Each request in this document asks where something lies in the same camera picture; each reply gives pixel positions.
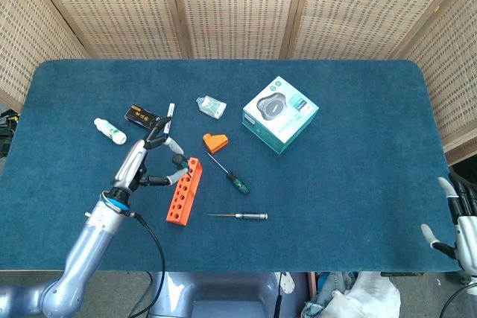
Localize black carton gold print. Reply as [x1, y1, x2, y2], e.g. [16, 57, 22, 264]
[124, 104, 163, 132]

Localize blue felt table mat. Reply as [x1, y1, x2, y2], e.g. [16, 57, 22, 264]
[0, 59, 461, 273]

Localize tissue pack green print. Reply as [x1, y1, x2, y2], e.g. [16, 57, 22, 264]
[195, 95, 227, 120]

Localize black equipment beside table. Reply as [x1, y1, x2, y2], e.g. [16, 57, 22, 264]
[0, 109, 18, 159]

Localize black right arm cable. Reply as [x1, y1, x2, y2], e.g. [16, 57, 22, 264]
[439, 282, 477, 318]

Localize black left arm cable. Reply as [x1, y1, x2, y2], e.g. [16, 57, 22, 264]
[126, 212, 167, 318]

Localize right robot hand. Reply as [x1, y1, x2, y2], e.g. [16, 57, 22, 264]
[420, 172, 477, 270]

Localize small orange printed part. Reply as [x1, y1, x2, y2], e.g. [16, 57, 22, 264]
[202, 133, 230, 154]

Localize blue denim cloth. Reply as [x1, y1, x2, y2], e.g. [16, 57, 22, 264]
[301, 271, 358, 318]

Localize white plastic bottle green print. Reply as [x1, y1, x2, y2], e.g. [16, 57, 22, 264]
[93, 117, 127, 145]

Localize blue grey robot torso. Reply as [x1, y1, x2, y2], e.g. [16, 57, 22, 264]
[148, 271, 280, 318]

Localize small screwdriver green black handle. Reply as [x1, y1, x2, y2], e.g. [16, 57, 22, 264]
[206, 151, 250, 196]

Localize white marker blue cap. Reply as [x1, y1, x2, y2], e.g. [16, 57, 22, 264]
[162, 103, 177, 136]

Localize white crumpled bag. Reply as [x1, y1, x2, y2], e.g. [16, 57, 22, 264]
[331, 271, 402, 318]

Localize large screwdriver green black handle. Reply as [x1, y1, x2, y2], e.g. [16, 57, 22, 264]
[171, 153, 191, 181]

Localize silver precision screwdriver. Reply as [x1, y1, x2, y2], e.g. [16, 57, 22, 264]
[207, 212, 268, 221]

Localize orange bit holder block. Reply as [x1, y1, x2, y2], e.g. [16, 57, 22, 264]
[165, 157, 204, 226]

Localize woven folding screen panel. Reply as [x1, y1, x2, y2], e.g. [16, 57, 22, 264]
[22, 0, 193, 60]
[0, 0, 89, 110]
[285, 0, 469, 60]
[165, 0, 312, 60]
[391, 0, 477, 166]

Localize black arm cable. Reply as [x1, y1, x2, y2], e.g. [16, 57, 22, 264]
[439, 282, 477, 318]
[126, 212, 167, 318]

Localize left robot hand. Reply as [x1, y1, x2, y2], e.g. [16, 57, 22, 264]
[111, 116, 187, 194]

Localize teal Philips product box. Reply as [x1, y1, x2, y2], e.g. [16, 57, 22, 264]
[242, 75, 320, 156]

